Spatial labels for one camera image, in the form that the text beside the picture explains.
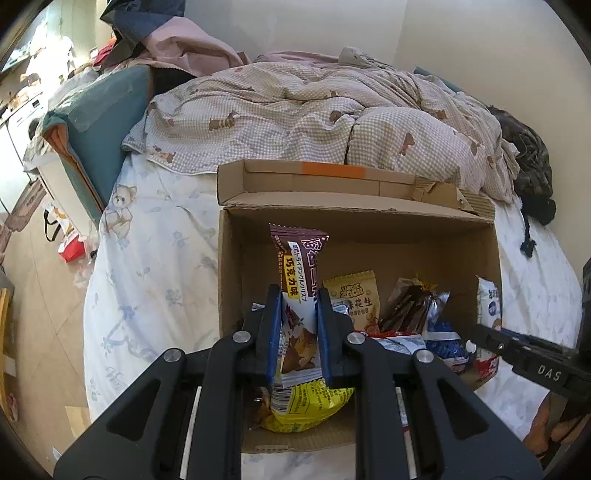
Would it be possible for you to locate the large yellow snack packet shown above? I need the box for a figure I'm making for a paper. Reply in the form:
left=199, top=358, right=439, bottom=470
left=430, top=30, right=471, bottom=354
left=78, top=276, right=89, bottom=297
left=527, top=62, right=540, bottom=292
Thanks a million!
left=259, top=378, right=356, bottom=433

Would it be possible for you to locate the camouflage garment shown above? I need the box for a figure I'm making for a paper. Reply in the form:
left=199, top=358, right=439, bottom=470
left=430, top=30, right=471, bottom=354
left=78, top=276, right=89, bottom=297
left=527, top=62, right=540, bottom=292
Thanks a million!
left=489, top=105, right=557, bottom=227

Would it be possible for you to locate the red white bear snack packet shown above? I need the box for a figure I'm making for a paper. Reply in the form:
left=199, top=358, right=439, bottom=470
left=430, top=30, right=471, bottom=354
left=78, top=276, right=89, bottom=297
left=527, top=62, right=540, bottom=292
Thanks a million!
left=475, top=276, right=504, bottom=381

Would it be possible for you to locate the teal cushion with orange edge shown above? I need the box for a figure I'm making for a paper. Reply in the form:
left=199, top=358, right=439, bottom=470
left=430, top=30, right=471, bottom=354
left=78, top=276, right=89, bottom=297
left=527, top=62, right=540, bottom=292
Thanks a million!
left=41, top=65, right=155, bottom=224

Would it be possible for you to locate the small yellow peanut packet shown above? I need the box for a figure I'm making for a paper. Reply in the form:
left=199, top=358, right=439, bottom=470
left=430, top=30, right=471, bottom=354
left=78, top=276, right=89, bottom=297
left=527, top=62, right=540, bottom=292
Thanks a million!
left=322, top=270, right=380, bottom=335

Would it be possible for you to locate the blue and white snack packet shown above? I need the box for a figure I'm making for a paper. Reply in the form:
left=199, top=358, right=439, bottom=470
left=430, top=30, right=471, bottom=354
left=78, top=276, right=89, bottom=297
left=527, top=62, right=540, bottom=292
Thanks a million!
left=422, top=318, right=468, bottom=370

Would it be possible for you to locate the wooden rack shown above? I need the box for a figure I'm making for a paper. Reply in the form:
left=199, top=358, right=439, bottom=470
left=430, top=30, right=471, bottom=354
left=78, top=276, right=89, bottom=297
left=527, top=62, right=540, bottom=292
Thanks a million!
left=0, top=286, right=19, bottom=416

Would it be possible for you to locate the patterned floor mat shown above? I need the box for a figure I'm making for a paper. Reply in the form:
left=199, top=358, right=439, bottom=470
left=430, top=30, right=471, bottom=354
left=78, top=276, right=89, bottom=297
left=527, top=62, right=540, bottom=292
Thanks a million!
left=0, top=180, right=47, bottom=250

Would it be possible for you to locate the white washing machine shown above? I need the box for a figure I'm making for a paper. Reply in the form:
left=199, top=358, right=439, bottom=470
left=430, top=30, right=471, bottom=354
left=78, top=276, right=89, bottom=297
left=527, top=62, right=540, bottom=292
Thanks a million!
left=7, top=95, right=47, bottom=153

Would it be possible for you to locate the pink cloth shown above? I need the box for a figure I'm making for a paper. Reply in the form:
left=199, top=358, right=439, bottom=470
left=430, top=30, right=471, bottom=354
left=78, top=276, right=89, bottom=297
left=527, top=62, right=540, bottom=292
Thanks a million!
left=115, top=23, right=252, bottom=79

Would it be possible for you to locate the teal pillow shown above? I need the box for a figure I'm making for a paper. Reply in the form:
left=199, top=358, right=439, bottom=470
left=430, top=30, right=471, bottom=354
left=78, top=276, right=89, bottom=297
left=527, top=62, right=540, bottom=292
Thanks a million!
left=413, top=66, right=462, bottom=95

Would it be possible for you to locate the glossy dark snack packet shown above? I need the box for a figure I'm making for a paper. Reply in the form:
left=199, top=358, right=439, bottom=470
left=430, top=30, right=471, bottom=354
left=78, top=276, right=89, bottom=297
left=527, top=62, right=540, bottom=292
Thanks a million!
left=378, top=276, right=451, bottom=334

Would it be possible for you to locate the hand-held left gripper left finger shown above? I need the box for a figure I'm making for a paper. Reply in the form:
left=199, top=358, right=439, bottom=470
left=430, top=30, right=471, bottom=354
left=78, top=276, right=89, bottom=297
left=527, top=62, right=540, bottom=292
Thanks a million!
left=53, top=285, right=283, bottom=480

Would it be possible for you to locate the brown chocolate snack packet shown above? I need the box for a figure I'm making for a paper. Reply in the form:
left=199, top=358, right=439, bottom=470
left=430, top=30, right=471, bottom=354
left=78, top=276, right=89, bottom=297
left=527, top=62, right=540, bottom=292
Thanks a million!
left=269, top=223, right=331, bottom=387

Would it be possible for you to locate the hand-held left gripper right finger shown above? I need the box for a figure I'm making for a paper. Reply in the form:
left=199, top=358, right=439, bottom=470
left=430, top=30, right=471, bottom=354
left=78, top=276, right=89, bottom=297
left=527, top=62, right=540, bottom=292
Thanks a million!
left=315, top=287, right=543, bottom=480

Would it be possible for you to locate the red and white shopping bag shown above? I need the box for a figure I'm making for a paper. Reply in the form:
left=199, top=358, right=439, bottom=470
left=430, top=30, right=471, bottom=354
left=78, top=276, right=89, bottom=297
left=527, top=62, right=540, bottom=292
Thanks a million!
left=44, top=203, right=90, bottom=264

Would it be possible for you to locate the white bedside cabinet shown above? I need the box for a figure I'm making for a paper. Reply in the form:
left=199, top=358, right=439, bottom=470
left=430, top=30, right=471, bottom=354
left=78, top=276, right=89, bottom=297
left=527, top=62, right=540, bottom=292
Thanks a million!
left=25, top=152, right=100, bottom=232

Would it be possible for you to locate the person's right hand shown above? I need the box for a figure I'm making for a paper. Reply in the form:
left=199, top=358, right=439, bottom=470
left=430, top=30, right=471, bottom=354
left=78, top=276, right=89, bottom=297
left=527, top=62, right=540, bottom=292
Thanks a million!
left=530, top=394, right=585, bottom=459

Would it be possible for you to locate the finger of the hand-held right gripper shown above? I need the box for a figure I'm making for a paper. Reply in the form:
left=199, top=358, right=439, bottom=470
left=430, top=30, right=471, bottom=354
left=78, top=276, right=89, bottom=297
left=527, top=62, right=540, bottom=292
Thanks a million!
left=501, top=328, right=567, bottom=354
left=468, top=324, right=523, bottom=366

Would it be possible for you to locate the brown cardboard box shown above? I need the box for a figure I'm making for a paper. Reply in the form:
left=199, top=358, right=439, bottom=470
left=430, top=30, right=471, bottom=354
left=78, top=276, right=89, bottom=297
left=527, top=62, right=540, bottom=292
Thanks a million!
left=217, top=159, right=504, bottom=455

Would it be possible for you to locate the dark blue jacket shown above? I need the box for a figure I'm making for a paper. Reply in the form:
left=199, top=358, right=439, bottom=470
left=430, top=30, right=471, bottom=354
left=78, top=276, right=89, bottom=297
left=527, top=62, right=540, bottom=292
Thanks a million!
left=100, top=0, right=185, bottom=47

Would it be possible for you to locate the beige checked duvet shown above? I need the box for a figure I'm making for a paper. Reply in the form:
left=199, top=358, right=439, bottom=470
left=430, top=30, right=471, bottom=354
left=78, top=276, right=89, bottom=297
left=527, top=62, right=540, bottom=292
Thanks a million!
left=122, top=46, right=522, bottom=204

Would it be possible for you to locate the black cord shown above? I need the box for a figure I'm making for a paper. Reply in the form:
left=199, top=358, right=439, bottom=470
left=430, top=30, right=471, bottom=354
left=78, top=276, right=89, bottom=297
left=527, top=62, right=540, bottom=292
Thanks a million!
left=519, top=210, right=539, bottom=257

